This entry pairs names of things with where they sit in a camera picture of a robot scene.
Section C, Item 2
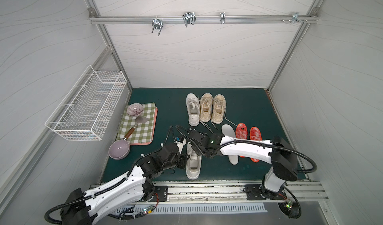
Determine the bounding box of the white sneaker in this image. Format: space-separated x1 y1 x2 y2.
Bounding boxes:
186 93 200 126
186 143 201 180

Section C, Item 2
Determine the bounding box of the white foam insole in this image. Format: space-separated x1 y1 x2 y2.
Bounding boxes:
221 124 238 165

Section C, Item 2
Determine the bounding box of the red orange insole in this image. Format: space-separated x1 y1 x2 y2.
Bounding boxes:
235 123 248 140

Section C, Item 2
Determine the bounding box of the white sneaker front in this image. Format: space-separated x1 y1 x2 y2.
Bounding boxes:
186 93 200 126

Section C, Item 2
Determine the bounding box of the beige lace sneaker with laces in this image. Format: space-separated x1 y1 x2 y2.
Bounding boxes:
211 94 237 126

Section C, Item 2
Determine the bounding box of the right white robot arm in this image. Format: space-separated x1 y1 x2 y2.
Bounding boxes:
184 129 317 193

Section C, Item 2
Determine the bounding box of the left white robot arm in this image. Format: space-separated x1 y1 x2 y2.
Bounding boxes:
44 143 190 225

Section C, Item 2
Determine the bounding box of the green checkered cloth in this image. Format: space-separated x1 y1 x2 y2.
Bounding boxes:
116 102 159 146

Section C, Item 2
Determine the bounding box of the metal U-bolt hook middle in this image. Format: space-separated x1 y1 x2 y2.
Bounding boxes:
182 12 196 27

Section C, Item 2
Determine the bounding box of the metal u-bolt hook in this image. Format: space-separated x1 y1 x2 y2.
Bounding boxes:
151 18 164 36
182 12 196 27

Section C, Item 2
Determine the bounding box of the metal clip hook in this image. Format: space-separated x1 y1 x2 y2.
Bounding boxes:
220 12 226 24

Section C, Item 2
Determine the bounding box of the metal U-bolt hook left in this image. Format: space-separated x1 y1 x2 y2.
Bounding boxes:
151 18 164 36

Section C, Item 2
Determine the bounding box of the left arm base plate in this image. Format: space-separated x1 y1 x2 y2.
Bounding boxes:
143 185 169 203

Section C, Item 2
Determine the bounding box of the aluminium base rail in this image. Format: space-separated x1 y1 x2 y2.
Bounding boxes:
83 181 330 206

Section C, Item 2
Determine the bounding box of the purple saucepan wooden handle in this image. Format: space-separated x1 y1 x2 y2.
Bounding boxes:
108 123 138 160

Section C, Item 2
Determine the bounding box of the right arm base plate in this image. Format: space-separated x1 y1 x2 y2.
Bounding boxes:
242 184 287 201

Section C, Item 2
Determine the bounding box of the white slotted cable duct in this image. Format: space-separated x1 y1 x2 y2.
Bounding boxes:
113 203 268 216

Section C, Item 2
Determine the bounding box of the white wire basket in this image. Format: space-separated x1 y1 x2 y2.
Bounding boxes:
45 65 127 141

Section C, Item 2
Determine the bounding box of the metal crossbar rail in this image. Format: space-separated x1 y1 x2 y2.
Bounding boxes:
90 14 320 24

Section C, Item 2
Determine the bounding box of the metal bracket hook right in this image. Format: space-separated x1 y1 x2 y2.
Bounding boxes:
281 12 308 24

